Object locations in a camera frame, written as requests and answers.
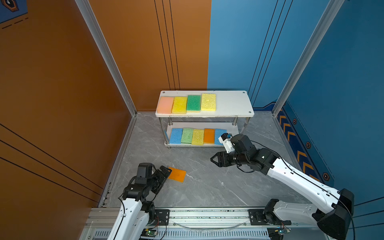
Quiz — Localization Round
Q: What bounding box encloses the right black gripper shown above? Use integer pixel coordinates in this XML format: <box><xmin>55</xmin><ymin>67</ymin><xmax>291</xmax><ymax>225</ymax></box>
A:
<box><xmin>208</xmin><ymin>150</ymin><xmax>249</xmax><ymax>168</ymax></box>

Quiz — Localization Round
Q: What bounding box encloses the orange sponge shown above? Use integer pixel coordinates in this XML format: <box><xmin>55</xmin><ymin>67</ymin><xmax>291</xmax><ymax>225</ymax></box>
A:
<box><xmin>168</xmin><ymin>167</ymin><xmax>187</xmax><ymax>183</ymax></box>
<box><xmin>204</xmin><ymin>129</ymin><xmax>216</xmax><ymax>145</ymax></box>

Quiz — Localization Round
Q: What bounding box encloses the blue sponge row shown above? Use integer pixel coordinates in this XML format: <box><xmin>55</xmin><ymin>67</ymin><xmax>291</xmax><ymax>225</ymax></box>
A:
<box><xmin>214</xmin><ymin>129</ymin><xmax>227</xmax><ymax>145</ymax></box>
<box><xmin>170</xmin><ymin>128</ymin><xmax>183</xmax><ymax>145</ymax></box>

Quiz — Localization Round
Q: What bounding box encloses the pale yellow sponge row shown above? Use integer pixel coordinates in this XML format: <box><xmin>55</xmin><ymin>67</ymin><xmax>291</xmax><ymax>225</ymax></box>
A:
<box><xmin>191</xmin><ymin>129</ymin><xmax>205</xmax><ymax>146</ymax></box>

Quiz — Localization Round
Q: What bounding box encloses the light green sponge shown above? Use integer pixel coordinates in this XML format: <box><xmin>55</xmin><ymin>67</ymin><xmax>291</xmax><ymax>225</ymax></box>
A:
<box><xmin>181</xmin><ymin>128</ymin><xmax>194</xmax><ymax>144</ymax></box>

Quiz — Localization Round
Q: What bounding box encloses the dark green sponge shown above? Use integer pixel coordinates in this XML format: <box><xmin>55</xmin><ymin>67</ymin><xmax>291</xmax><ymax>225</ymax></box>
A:
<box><xmin>187</xmin><ymin>95</ymin><xmax>201</xmax><ymax>113</ymax></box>

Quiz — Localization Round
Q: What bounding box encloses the pink sponge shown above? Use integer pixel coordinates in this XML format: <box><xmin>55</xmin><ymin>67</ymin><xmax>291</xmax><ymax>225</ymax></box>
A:
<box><xmin>156</xmin><ymin>97</ymin><xmax>174</xmax><ymax>115</ymax></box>

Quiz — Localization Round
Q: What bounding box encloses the bright yellow sponge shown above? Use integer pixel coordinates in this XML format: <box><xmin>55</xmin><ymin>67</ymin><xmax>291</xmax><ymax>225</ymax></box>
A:
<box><xmin>172</xmin><ymin>97</ymin><xmax>188</xmax><ymax>115</ymax></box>

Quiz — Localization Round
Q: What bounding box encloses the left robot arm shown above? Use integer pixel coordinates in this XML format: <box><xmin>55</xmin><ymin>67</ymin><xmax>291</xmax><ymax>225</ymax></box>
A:
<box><xmin>108</xmin><ymin>163</ymin><xmax>172</xmax><ymax>240</ymax></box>

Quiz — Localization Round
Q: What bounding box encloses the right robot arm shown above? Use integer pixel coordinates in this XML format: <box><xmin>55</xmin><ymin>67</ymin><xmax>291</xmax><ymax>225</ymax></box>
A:
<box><xmin>211</xmin><ymin>133</ymin><xmax>355</xmax><ymax>240</ymax></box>

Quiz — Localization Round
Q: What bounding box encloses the white two-tier shelf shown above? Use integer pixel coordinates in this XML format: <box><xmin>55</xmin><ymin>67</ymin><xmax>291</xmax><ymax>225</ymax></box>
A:
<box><xmin>156</xmin><ymin>91</ymin><xmax>255</xmax><ymax>148</ymax></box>

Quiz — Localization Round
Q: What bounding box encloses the green circuit board left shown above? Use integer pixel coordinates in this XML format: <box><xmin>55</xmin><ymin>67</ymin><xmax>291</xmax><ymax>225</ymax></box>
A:
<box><xmin>141</xmin><ymin>229</ymin><xmax>158</xmax><ymax>238</ymax></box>

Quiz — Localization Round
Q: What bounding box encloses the circuit board right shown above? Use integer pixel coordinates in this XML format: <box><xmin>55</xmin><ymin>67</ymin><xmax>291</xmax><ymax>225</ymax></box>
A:
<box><xmin>267</xmin><ymin>228</ymin><xmax>291</xmax><ymax>240</ymax></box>

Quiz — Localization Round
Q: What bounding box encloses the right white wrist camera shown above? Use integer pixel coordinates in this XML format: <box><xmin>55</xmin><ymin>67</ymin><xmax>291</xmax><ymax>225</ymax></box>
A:
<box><xmin>218</xmin><ymin>133</ymin><xmax>235</xmax><ymax>154</ymax></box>

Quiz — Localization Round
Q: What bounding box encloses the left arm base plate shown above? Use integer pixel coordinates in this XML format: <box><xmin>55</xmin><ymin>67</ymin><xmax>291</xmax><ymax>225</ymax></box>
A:
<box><xmin>148</xmin><ymin>209</ymin><xmax>170</xmax><ymax>226</ymax></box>

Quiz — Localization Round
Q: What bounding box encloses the aluminium front rail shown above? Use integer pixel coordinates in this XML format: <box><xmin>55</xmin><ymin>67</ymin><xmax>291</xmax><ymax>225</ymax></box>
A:
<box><xmin>79</xmin><ymin>206</ymin><xmax>343</xmax><ymax>240</ymax></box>

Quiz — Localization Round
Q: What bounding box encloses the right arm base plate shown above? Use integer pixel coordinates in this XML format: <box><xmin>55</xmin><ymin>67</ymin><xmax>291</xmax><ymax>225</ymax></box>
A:
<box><xmin>248</xmin><ymin>209</ymin><xmax>292</xmax><ymax>226</ymax></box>

